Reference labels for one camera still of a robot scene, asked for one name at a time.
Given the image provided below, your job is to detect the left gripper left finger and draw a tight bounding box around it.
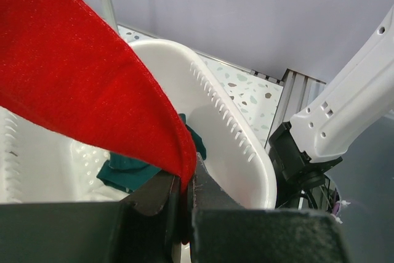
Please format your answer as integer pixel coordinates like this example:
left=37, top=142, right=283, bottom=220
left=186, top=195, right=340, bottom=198
left=1, top=172, right=180, bottom=262

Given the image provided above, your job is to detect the white plastic basin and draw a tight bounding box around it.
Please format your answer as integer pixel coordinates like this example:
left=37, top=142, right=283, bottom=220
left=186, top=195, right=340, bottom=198
left=1, top=39, right=267, bottom=208

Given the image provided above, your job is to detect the aluminium frame rail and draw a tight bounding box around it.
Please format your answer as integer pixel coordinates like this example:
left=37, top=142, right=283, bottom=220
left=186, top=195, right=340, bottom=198
left=252, top=69, right=326, bottom=152

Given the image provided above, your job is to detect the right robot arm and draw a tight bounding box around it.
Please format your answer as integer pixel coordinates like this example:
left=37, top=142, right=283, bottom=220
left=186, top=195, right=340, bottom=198
left=268, top=10, right=393, bottom=207

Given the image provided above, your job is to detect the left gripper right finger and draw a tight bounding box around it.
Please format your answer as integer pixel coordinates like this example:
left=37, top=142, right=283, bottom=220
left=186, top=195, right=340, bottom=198
left=186, top=153, right=350, bottom=262

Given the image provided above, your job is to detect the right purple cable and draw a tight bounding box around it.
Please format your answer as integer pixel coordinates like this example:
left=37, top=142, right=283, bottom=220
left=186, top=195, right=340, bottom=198
left=331, top=192, right=350, bottom=224

